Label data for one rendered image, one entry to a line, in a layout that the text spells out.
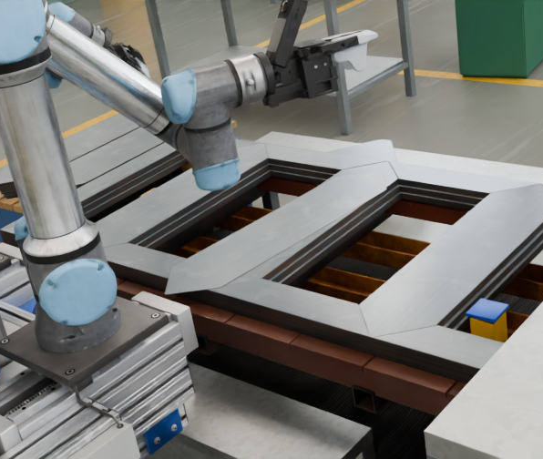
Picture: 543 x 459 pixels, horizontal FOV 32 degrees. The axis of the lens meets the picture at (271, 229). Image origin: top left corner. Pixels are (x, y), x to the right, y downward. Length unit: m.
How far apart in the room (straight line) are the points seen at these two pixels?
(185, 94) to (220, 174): 0.14
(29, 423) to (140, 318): 0.26
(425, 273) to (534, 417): 0.76
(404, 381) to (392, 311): 0.19
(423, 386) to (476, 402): 0.42
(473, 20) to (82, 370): 4.53
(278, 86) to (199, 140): 0.15
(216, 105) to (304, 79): 0.15
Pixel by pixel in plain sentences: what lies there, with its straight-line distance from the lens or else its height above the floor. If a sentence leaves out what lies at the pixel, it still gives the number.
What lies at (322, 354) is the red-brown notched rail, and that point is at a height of 0.82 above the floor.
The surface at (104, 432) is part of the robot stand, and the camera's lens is 1.58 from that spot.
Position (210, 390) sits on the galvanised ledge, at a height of 0.68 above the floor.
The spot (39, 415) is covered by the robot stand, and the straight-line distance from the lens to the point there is 1.62.
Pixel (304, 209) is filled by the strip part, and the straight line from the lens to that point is 2.37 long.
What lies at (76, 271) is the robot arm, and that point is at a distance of 1.42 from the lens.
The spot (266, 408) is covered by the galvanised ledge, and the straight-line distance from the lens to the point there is 1.99.
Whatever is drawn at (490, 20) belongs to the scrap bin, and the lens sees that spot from 5.77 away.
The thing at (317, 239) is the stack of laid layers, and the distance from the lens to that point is 2.22.
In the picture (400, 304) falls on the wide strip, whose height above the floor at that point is 0.87.
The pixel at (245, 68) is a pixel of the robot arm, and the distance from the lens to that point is 1.45.
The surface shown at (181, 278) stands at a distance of 2.15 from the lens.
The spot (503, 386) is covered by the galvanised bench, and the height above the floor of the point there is 1.05.
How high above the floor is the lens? 1.86
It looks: 26 degrees down
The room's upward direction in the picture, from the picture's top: 10 degrees counter-clockwise
